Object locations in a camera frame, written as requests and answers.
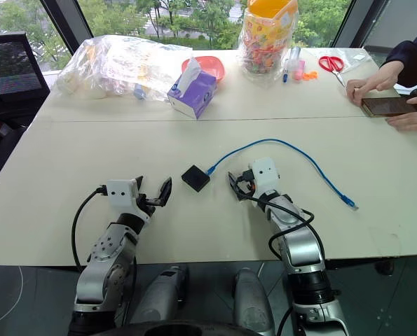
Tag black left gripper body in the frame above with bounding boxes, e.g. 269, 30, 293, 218
137, 193, 162, 216

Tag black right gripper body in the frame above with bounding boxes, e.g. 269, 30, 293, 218
236, 168, 262, 204

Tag dark smartphone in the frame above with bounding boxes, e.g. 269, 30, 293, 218
361, 96, 417, 118

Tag small black box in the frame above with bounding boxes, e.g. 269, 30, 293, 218
180, 164, 211, 193

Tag person's right hand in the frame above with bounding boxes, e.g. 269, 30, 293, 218
345, 62, 404, 106

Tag person's left hand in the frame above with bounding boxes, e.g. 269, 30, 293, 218
385, 96, 417, 134

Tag purple tissue box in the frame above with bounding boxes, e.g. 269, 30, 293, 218
166, 57, 218, 121

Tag grey rounded robot leg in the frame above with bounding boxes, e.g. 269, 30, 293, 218
128, 265, 190, 327
233, 267, 276, 336

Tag red plastic bowl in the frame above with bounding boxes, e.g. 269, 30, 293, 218
181, 55, 226, 84

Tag clear bag of packaged goods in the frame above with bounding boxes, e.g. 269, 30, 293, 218
55, 34, 194, 103

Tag dark rounded robot torso rim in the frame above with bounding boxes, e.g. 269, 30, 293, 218
104, 319, 267, 336

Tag orange tub of colourful candies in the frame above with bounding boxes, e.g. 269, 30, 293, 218
237, 0, 299, 83

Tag dark shoe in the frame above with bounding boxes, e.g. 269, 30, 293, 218
374, 259, 395, 277

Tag clear flat plastic bag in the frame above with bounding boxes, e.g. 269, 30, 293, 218
308, 48, 374, 75

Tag black mesh office chair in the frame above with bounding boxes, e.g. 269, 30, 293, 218
0, 31, 52, 124

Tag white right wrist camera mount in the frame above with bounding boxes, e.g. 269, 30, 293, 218
251, 157, 281, 193

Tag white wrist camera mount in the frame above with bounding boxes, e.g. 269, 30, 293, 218
106, 178, 142, 217
251, 157, 281, 193

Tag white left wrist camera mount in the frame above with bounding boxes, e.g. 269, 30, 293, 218
106, 178, 142, 217

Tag blue Ethernet cable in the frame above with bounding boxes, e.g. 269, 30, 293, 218
206, 138, 360, 211

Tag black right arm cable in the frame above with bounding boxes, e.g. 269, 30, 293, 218
240, 193, 316, 262

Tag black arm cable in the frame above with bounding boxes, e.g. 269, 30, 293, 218
240, 193, 316, 262
71, 186, 108, 274

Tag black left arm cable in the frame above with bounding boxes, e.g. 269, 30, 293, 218
71, 186, 108, 274

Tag red handled scissors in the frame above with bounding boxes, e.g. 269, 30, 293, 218
317, 55, 347, 88

